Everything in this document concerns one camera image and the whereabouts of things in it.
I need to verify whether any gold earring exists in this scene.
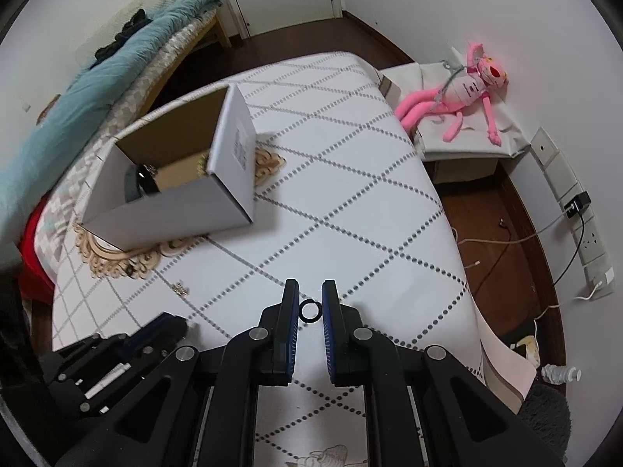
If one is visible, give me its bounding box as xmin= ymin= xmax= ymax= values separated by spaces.
xmin=171 ymin=281 xmax=190 ymax=297

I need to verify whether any black watch strap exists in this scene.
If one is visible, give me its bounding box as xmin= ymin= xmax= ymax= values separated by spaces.
xmin=123 ymin=162 xmax=162 ymax=203

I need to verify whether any red cloth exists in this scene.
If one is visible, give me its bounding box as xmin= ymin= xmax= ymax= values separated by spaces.
xmin=18 ymin=193 xmax=55 ymax=306

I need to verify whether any white cardboard box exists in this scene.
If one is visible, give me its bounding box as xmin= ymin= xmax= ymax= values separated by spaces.
xmin=80 ymin=84 xmax=255 ymax=251

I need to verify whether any teal blue duvet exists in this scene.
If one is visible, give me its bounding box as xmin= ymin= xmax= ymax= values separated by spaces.
xmin=1 ymin=0 xmax=224 ymax=245

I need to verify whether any patterned tablecloth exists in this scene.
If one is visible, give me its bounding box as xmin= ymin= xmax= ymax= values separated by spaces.
xmin=52 ymin=53 xmax=484 ymax=376

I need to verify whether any brown pillow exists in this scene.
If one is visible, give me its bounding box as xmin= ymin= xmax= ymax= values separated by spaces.
xmin=36 ymin=94 xmax=61 ymax=125

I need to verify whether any white cloth covered box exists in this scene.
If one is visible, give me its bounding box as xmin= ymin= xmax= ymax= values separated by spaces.
xmin=380 ymin=49 xmax=529 ymax=162

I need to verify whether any black charger plug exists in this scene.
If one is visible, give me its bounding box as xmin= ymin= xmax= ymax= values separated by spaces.
xmin=564 ymin=191 xmax=591 ymax=218

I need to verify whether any black clothing on bed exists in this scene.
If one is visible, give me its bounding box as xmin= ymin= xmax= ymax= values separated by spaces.
xmin=94 ymin=9 xmax=152 ymax=65

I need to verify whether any pink panther plush toy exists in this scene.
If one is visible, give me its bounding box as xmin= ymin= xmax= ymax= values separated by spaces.
xmin=394 ymin=42 xmax=508 ymax=147

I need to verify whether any white cable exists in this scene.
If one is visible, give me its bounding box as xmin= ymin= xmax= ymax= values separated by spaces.
xmin=457 ymin=218 xmax=570 ymax=271

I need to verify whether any black cable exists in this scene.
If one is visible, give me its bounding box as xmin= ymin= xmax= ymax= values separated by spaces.
xmin=474 ymin=213 xmax=588 ymax=297

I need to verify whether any white wall power strip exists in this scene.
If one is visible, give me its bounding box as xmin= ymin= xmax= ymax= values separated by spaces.
xmin=530 ymin=128 xmax=616 ymax=300

